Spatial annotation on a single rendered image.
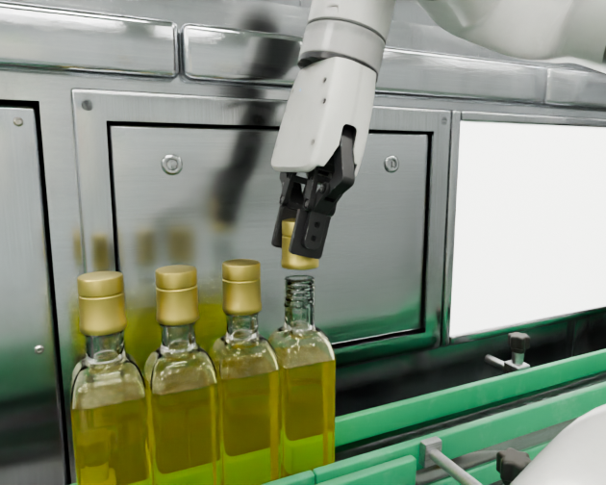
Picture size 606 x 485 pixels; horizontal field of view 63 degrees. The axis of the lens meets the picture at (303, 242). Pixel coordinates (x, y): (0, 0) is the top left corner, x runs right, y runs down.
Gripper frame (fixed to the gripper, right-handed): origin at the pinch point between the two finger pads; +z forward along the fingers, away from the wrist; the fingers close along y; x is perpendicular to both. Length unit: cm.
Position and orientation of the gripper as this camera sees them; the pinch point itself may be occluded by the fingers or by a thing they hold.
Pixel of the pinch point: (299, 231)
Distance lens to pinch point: 46.0
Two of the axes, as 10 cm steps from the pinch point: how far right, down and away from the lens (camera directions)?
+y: 4.2, 1.4, -9.0
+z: -2.3, 9.7, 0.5
